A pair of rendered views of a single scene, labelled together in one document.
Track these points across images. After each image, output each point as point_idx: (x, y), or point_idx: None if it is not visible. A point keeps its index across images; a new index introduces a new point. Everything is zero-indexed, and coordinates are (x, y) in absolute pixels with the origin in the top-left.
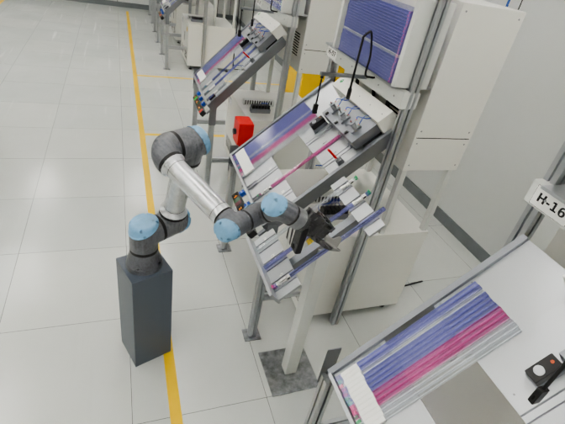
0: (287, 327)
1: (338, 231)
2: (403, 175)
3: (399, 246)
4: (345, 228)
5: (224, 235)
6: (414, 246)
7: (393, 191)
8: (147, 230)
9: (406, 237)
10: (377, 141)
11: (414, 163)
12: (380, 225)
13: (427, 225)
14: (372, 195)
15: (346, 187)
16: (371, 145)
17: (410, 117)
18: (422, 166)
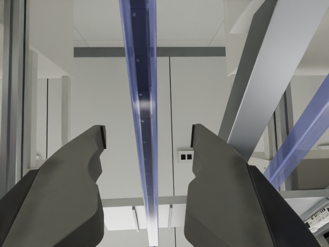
0: None
1: (241, 113)
2: (267, 150)
3: (239, 45)
4: (228, 131)
5: None
6: (229, 52)
7: (269, 122)
8: None
9: (237, 60)
10: (320, 233)
11: (260, 169)
12: (115, 226)
13: (230, 82)
14: (287, 119)
15: (315, 215)
16: (328, 228)
17: None
18: (252, 162)
